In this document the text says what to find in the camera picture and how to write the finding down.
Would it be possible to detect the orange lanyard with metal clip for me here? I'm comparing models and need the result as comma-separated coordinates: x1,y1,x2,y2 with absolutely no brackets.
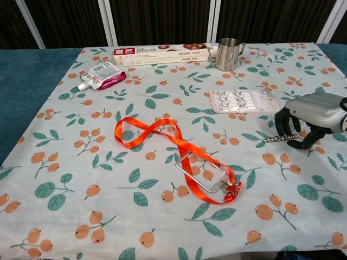
114,118,243,205

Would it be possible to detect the stainless steel pitcher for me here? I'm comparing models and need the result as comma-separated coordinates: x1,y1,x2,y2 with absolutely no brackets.
206,38,246,72

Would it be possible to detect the silver metal beaded chain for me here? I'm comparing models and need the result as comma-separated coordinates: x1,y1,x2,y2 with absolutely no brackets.
263,135,299,143

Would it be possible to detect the pink white spout pouch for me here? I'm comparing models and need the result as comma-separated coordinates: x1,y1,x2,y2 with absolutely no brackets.
78,62,127,91

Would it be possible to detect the clear badge holder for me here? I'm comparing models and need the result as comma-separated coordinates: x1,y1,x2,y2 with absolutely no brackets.
175,153,232,194

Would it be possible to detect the long white baking paper box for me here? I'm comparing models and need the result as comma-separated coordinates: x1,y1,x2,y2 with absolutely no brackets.
112,43,218,67

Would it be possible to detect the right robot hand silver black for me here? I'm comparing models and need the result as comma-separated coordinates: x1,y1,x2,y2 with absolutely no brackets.
274,92,347,151

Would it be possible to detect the blister card of silver clips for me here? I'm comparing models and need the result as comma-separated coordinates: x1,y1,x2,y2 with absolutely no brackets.
209,88,280,114

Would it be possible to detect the floral fruit print tablecloth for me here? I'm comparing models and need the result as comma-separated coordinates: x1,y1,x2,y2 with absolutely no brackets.
0,42,347,260

